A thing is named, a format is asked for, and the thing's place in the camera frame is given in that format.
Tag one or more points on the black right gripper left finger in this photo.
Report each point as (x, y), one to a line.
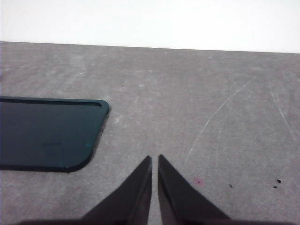
(126, 199)

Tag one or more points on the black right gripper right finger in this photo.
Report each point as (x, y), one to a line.
(182, 201)

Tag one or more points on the dark green rectangular tray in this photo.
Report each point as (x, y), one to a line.
(47, 133)

